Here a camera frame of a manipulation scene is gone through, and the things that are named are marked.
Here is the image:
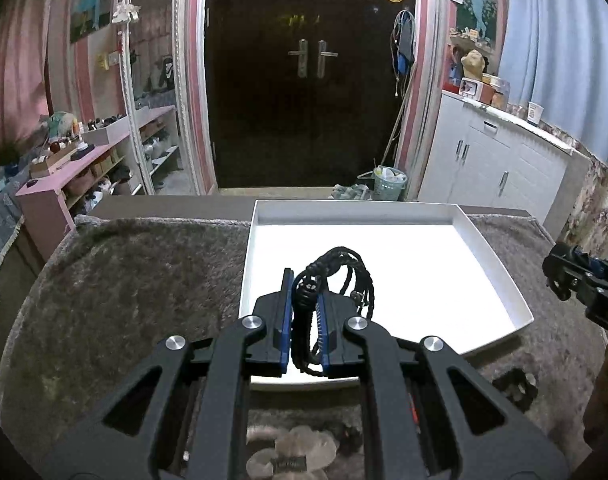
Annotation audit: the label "plush toy on cabinet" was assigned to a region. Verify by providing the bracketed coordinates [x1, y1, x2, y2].
[461, 49, 486, 80]

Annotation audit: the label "green waste basket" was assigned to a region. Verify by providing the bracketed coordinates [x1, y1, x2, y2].
[373, 166, 408, 202]

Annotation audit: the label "hanging blue cables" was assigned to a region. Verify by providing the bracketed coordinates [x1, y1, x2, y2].
[390, 8, 418, 99]

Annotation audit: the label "white shallow tray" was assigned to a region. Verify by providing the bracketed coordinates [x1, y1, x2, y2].
[237, 198, 536, 392]

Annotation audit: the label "small black hair tie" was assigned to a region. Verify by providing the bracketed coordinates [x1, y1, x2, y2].
[335, 421, 365, 453]

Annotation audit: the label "grey fluffy rug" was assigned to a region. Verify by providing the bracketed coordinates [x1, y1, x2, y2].
[0, 216, 606, 468]

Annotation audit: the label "dolphin poster right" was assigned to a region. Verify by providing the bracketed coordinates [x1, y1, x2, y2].
[456, 0, 498, 50]

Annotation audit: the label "cream satin scrunchie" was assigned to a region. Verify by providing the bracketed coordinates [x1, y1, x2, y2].
[245, 425, 339, 479]

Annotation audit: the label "standing mirror white frame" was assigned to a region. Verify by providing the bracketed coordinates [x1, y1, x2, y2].
[112, 0, 197, 196]

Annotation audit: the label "blue curtain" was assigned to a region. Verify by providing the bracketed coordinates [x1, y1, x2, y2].
[499, 0, 608, 166]

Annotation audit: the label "black braided cord bracelet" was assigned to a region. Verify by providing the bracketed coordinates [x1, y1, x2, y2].
[289, 246, 377, 378]

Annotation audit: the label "black hair claw clip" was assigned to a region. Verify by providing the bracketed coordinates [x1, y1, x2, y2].
[491, 367, 539, 413]

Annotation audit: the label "dark double door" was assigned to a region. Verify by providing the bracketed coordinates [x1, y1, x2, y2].
[205, 0, 415, 188]

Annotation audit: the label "white cabinet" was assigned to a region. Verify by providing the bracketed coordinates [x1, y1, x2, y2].
[418, 91, 590, 238]

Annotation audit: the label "pink curtain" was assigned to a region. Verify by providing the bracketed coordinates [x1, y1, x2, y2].
[0, 0, 52, 148]

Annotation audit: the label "pink shelf unit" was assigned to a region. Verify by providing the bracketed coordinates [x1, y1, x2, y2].
[14, 104, 180, 261]

